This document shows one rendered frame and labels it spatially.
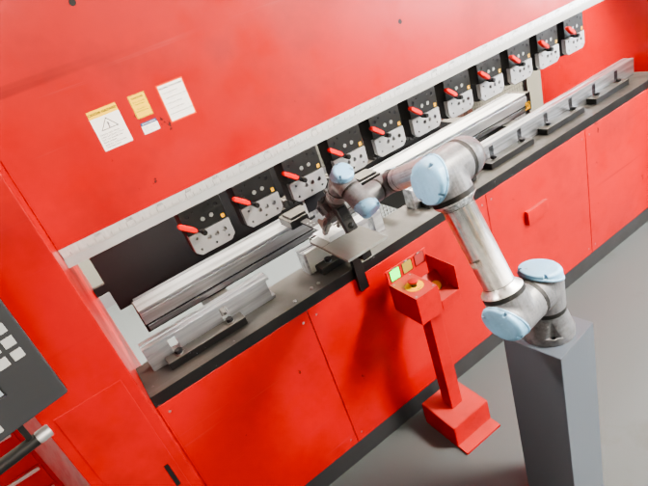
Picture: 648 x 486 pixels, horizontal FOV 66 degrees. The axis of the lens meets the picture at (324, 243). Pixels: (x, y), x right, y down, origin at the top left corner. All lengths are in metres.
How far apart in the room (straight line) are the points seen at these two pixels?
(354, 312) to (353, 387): 0.34
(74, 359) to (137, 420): 0.28
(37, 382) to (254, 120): 1.00
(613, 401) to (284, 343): 1.40
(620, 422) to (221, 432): 1.56
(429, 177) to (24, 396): 1.01
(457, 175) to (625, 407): 1.48
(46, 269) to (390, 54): 1.37
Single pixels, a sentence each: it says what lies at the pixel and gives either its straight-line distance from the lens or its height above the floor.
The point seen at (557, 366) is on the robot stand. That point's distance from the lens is 1.56.
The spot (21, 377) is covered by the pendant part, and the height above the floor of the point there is 1.33.
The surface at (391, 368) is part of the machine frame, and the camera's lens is 2.23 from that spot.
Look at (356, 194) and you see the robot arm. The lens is 1.59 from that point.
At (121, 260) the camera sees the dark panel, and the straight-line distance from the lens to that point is 2.23.
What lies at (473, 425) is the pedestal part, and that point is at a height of 0.05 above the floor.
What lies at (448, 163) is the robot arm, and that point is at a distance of 1.26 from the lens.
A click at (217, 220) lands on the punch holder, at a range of 1.70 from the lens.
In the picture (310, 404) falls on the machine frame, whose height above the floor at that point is 0.44.
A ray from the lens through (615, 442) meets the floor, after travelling 2.35.
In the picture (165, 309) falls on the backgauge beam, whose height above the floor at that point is 0.94.
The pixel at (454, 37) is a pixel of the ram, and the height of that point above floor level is 1.48.
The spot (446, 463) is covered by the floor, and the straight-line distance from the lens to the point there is 2.30.
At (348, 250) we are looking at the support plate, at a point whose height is 1.00.
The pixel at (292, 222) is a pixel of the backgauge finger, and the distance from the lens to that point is 2.08.
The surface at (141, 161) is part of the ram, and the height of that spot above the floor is 1.54.
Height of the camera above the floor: 1.84
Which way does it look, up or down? 27 degrees down
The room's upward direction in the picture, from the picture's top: 19 degrees counter-clockwise
